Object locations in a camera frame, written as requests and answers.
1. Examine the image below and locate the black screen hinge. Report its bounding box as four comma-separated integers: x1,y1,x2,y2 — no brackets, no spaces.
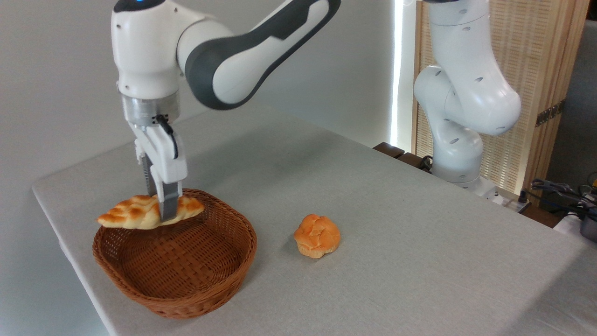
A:
535,99,566,127

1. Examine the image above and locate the dark brown wooden table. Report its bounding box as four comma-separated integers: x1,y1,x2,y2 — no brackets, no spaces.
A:
373,142,433,174

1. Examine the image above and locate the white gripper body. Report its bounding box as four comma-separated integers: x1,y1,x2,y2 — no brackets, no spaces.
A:
134,124,188,184

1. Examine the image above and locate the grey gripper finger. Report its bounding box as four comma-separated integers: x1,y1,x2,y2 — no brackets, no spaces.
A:
156,180,183,221
141,156,158,197

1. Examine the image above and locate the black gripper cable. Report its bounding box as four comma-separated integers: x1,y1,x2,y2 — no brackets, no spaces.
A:
155,114,180,160

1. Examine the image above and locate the black cable bundle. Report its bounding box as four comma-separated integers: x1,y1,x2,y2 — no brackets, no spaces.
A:
530,178,597,216

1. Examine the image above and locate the long braided bread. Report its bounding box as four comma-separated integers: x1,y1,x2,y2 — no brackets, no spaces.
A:
97,194,205,231

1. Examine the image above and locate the round orange bread roll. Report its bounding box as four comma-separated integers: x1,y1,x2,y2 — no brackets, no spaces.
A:
293,214,341,259

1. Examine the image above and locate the brown wicker basket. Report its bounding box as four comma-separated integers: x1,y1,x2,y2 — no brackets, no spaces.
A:
92,188,258,320

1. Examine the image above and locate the grey metal container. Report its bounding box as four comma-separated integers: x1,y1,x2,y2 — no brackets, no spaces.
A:
580,217,597,243

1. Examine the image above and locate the grey tablecloth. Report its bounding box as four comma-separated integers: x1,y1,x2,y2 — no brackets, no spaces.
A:
32,105,597,336

